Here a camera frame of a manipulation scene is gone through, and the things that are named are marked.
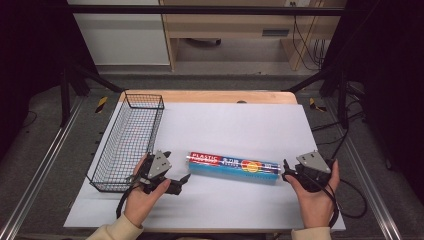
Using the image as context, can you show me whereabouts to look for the aluminium floor rail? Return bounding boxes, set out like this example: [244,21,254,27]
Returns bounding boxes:
[324,98,403,240]
[0,95,86,240]

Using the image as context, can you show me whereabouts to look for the white cabinet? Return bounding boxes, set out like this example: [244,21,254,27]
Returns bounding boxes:
[67,0,171,67]

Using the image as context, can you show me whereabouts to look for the black wire basket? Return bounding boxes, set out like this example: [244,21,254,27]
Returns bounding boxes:
[86,92,166,194]

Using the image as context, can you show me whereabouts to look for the blue red plastic wrap box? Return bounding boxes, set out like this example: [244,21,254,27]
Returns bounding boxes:
[185,151,282,186]

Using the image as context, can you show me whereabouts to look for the person's right hand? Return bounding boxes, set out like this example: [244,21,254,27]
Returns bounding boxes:
[285,159,341,230]

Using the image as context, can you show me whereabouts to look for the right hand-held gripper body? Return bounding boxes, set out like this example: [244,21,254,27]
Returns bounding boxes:
[289,150,337,194]

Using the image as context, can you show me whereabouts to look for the person's left hand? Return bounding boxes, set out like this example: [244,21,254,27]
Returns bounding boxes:
[123,154,172,229]

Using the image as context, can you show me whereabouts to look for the light wooden desk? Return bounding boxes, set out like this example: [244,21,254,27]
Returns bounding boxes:
[159,0,348,72]

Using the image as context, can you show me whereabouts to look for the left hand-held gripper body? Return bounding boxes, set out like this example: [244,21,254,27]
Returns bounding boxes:
[137,150,183,196]

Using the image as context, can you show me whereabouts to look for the black hanging cables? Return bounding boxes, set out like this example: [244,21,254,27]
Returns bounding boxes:
[291,2,328,72]

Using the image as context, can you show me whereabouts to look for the wooden table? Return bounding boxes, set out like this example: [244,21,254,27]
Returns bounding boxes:
[117,89,299,105]

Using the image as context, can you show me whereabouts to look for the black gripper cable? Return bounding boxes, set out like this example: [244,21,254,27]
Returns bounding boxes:
[304,173,369,230]
[115,184,142,220]

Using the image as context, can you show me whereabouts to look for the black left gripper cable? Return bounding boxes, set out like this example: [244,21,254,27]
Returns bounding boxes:
[115,184,142,220]

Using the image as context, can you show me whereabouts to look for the black metal stand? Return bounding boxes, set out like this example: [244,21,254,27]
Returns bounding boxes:
[58,59,125,128]
[285,64,350,130]

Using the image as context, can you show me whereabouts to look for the white board mat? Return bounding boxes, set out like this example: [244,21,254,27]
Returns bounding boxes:
[62,101,347,232]

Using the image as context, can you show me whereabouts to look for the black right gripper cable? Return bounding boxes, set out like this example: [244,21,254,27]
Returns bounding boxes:
[304,173,369,230]

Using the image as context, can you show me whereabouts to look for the black floor cables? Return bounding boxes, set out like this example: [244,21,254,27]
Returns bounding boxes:
[311,84,393,171]

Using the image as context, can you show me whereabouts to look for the black metal frame bar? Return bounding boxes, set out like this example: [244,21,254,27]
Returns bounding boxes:
[65,4,348,17]

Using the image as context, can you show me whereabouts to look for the yellow black floor tape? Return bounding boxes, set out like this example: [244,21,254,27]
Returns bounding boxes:
[95,95,109,114]
[308,97,328,113]

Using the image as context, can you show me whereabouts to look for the white wall socket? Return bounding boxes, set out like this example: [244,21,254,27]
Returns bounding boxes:
[284,0,312,8]

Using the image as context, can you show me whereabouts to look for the black curtain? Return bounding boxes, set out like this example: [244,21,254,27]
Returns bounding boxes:
[0,0,98,161]
[321,0,424,204]

